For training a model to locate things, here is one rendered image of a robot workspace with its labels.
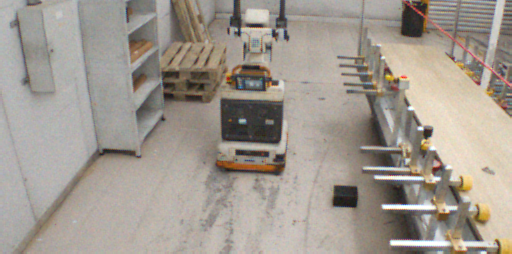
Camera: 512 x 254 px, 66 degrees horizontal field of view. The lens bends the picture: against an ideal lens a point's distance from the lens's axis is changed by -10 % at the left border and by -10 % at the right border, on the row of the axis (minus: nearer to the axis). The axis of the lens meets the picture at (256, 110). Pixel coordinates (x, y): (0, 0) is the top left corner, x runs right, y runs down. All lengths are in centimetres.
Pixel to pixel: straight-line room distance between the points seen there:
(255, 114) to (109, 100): 139
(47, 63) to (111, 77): 100
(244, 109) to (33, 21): 185
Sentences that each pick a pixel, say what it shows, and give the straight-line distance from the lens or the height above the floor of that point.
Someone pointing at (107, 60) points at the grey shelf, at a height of 100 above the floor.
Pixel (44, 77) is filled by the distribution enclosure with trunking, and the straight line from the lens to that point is 324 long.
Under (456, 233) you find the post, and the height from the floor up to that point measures 100.
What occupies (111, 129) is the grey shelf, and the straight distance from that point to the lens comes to 427.
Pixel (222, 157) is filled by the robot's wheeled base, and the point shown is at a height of 17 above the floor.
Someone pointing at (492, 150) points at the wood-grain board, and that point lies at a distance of 289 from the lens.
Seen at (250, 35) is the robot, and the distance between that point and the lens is 386.
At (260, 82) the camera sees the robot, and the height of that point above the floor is 88.
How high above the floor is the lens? 213
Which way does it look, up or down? 24 degrees down
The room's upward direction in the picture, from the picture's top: straight up
